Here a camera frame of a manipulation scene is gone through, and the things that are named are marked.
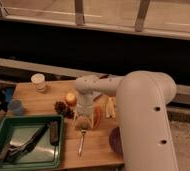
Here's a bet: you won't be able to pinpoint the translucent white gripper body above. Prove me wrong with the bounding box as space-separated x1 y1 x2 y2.
73 102 96 132

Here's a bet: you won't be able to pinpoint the silver metal fork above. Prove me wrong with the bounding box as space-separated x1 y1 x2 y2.
78 130 87 156

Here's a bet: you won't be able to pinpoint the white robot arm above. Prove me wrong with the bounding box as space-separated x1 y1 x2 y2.
74 71 179 171

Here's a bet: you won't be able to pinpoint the white plastic cup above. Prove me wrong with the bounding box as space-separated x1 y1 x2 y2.
31 73 46 92

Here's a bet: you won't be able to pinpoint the blue plastic cup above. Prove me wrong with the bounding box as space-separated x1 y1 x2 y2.
8 100 24 116

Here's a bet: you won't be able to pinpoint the orange carrot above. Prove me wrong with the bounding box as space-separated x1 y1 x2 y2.
93 106 102 129

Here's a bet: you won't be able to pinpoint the wooden board table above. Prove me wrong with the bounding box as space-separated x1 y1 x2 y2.
13 80 124 171

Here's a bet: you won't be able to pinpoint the dark grape bunch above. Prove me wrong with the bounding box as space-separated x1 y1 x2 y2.
54 101 74 119

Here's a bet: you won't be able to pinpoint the peeled banana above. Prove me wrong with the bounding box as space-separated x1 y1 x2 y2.
105 97 116 118

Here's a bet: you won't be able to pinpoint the brown rectangular bar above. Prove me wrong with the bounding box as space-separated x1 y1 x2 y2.
50 121 59 146

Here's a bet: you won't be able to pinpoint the purple bowl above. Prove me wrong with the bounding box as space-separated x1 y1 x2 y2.
109 127 123 155

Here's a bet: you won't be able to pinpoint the green plastic tray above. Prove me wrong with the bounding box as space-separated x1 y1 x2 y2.
0 115 64 171

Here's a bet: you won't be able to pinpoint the black tongs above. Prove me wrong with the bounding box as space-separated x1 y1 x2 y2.
0 124 48 163

